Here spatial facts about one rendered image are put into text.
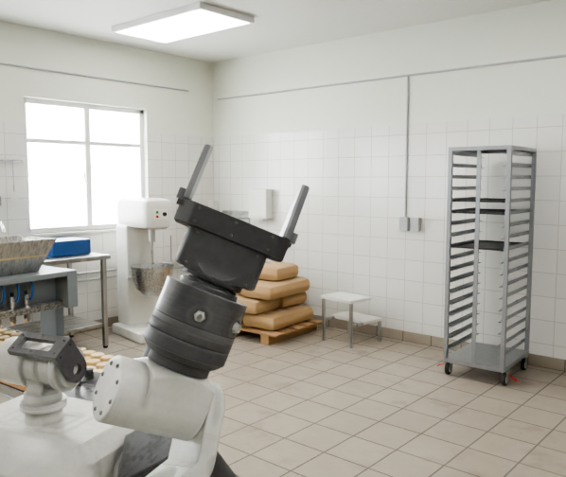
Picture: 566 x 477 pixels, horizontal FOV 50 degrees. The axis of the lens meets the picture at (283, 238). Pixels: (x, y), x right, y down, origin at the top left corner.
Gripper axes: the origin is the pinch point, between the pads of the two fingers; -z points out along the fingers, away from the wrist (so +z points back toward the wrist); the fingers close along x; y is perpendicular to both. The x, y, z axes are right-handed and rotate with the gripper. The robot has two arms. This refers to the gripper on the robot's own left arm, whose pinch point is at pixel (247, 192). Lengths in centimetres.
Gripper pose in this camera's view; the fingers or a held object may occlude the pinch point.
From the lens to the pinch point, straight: 64.4
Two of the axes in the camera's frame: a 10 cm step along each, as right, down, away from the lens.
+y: -1.5, 0.4, 9.9
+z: -3.6, 9.3, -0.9
